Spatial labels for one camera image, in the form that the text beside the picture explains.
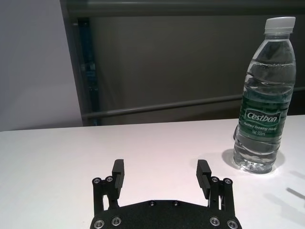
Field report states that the dark grey wall rail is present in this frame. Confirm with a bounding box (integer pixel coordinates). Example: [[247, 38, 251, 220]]
[[82, 87, 305, 119]]

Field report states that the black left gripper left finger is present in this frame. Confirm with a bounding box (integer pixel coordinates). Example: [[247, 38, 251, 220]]
[[91, 159, 126, 214]]

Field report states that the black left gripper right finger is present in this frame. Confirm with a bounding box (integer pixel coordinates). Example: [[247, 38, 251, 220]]
[[195, 159, 236, 215]]

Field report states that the dark blue vertical post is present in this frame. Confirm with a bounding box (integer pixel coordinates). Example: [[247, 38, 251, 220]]
[[76, 18, 102, 126]]

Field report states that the clear green-label water bottle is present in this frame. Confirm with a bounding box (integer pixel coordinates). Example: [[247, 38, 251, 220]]
[[233, 16, 297, 173]]

